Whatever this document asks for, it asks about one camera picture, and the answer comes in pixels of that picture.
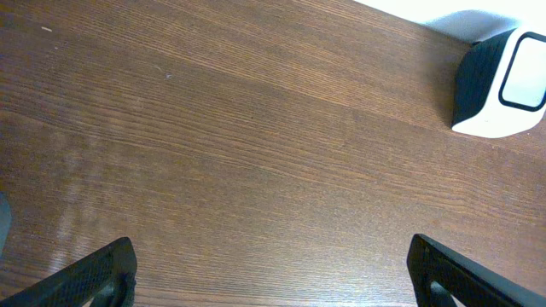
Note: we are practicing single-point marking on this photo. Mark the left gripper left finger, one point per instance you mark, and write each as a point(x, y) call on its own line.
point(106, 277)

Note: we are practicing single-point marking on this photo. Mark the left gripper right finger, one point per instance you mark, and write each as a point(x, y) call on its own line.
point(443, 277)

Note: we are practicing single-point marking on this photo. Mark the grey plastic mesh basket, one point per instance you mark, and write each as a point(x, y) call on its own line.
point(5, 220)

